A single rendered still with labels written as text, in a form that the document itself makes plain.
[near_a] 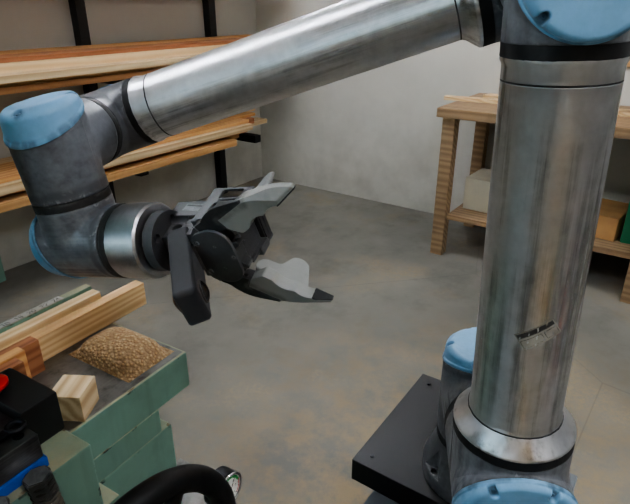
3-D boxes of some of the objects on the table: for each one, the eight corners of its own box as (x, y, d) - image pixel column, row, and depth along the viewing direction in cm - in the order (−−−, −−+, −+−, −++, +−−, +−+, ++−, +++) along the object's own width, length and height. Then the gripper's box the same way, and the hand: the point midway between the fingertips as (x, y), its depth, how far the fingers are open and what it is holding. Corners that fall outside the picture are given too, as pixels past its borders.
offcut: (68, 397, 71) (63, 374, 69) (99, 398, 71) (94, 375, 69) (52, 420, 67) (46, 396, 66) (84, 422, 67) (79, 397, 65)
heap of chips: (128, 383, 74) (125, 365, 72) (68, 354, 80) (64, 338, 78) (174, 351, 80) (172, 335, 79) (115, 327, 86) (112, 312, 85)
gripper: (147, 144, 62) (308, 128, 54) (212, 272, 74) (352, 274, 66) (104, 189, 56) (279, 178, 48) (183, 320, 68) (333, 328, 60)
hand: (314, 252), depth 55 cm, fingers open, 14 cm apart
